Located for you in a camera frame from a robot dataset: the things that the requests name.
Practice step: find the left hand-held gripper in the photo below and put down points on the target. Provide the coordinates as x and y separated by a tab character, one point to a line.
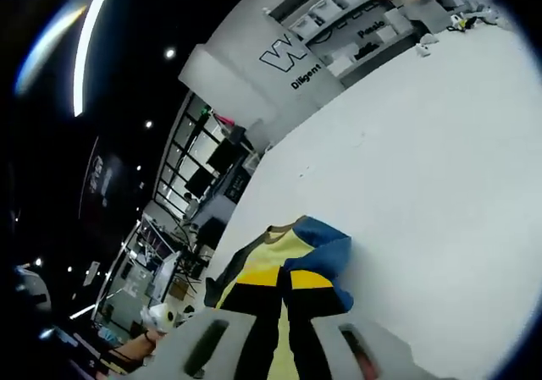
158	317

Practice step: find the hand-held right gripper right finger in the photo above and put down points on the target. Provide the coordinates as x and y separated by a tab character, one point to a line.
330	354

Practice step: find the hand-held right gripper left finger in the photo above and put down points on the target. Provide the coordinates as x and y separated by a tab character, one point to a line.
203	346

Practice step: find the blue yellow grey garment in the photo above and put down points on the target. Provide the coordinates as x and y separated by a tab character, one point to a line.
292	244

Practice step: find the black computer monitor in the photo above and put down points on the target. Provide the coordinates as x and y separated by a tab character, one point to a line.
199	182
222	155

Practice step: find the black hanging banner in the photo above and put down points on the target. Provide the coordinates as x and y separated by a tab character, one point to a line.
108	185

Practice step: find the pink hanging bag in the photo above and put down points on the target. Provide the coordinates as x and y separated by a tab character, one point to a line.
224	119

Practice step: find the ceiling strip light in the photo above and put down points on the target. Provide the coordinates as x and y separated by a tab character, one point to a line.
91	45

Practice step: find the small white object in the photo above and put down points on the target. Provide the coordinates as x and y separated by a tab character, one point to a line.
427	45

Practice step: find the grey metal shelving unit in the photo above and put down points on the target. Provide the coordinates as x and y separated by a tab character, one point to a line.
351	12

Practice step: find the white gripper on table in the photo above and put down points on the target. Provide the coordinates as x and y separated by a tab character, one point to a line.
463	22

